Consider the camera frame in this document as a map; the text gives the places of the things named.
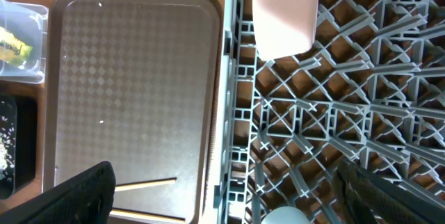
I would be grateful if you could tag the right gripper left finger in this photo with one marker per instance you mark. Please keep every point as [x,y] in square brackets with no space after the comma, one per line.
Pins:
[85,198]

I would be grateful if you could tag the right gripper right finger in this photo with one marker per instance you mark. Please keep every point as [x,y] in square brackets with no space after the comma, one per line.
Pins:
[363,195]

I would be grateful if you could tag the wooden chopstick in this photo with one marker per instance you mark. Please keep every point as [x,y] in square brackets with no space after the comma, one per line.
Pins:
[143,185]
[143,216]

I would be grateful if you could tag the white cup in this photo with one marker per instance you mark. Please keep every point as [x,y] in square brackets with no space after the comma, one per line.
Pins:
[285,215]

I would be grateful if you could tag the yellow snack wrapper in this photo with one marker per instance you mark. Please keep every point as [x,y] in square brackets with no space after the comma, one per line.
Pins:
[13,51]

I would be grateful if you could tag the pink bowl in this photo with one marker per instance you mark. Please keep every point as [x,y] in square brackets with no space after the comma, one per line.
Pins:
[284,27]

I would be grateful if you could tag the grey dishwasher rack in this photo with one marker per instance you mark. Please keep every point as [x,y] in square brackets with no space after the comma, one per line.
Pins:
[371,90]

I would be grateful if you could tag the spilled white rice pile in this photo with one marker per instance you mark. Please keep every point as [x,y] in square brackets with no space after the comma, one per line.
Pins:
[7,148]

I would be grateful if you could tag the black tray bin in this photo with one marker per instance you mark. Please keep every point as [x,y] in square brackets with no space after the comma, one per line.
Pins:
[19,121]

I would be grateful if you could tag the brown serving tray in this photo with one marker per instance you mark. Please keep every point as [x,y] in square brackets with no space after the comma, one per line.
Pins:
[131,82]

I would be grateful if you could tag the clear plastic bin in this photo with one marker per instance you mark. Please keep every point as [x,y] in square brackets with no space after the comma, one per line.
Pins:
[23,42]

